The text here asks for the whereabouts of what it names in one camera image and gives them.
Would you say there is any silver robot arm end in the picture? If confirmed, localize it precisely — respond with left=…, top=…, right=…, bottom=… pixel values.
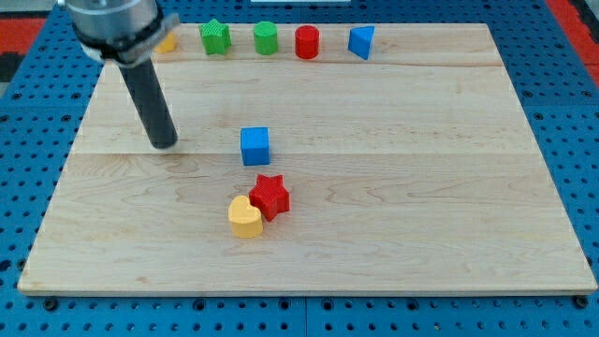
left=57, top=0, right=180, bottom=68

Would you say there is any yellow block behind arm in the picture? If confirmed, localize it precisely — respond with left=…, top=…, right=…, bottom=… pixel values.
left=153, top=32, right=177, bottom=54

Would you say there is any blue cube block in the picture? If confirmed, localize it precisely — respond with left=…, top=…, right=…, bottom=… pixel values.
left=241, top=126, right=270, bottom=166

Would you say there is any blue triangle block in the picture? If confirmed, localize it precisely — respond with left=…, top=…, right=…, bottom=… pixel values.
left=347, top=25, right=375, bottom=60

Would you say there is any red star block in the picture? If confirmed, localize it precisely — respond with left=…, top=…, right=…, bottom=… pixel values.
left=249, top=174, right=291, bottom=222

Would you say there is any wooden board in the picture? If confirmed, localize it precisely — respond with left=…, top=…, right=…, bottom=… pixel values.
left=18, top=23, right=597, bottom=297

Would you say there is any yellow heart block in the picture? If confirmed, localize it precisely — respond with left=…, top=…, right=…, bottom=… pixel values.
left=227, top=196, right=264, bottom=239

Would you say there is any red cylinder block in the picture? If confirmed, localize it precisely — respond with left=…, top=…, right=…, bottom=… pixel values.
left=295, top=25, right=320, bottom=60

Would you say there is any green cylinder block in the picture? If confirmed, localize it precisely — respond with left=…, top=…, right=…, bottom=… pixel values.
left=254, top=22, right=279, bottom=55

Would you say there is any green star block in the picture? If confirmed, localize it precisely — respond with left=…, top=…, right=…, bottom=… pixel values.
left=198, top=19, right=231, bottom=55

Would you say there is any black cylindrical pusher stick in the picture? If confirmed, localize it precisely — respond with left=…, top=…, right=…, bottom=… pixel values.
left=119, top=59, right=178, bottom=149

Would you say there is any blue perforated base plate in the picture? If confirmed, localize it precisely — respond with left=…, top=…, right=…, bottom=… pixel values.
left=1, top=0, right=598, bottom=336

